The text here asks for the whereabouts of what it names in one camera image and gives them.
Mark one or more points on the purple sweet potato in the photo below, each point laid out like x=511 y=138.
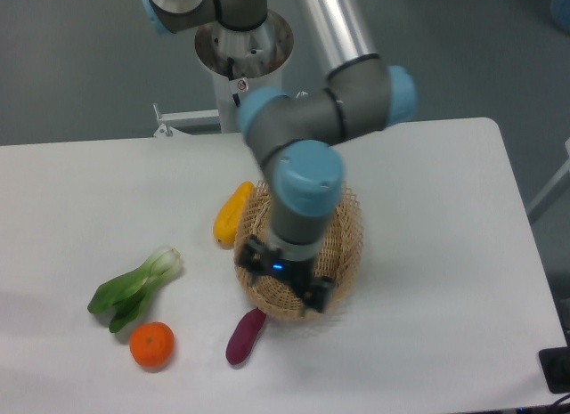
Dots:
x=244 y=337

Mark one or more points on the white frame leg right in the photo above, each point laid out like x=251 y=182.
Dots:
x=550 y=192

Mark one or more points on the yellow pepper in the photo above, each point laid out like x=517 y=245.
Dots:
x=227 y=220

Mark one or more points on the green bok choy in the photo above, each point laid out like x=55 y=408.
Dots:
x=129 y=295

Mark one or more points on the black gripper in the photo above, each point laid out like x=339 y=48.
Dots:
x=297 y=274

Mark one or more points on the black device at table edge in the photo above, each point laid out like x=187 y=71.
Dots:
x=555 y=367

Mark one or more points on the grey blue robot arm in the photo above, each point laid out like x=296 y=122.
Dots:
x=293 y=140

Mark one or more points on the woven wicker basket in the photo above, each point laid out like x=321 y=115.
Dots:
x=339 y=258

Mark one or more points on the white metal base frame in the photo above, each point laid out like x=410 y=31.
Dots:
x=187 y=120

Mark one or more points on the orange tangerine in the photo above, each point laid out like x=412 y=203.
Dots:
x=152 y=345

